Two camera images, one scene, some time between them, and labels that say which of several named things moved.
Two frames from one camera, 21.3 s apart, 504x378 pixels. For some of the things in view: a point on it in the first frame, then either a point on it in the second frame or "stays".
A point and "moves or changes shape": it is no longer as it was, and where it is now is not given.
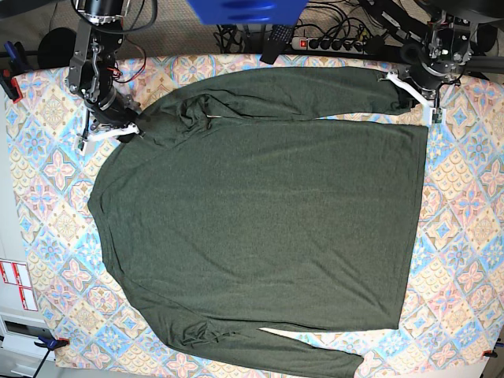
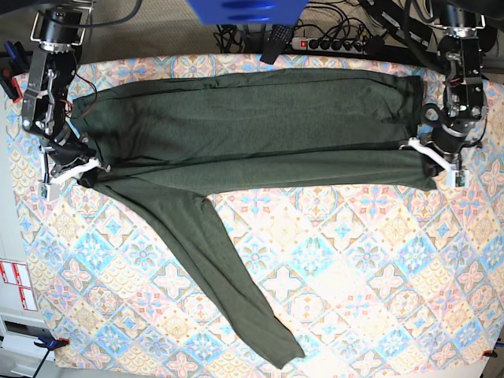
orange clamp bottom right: x=490 y=353 stays
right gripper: x=426 y=81 to x=446 y=131
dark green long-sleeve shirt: x=237 y=208 moves or changes shape
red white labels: x=16 y=274 stays
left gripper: x=117 y=110 to x=63 y=146
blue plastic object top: x=249 y=12 stays
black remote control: x=279 y=40 stays
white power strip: x=338 y=46 stays
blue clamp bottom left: x=51 y=345 stays
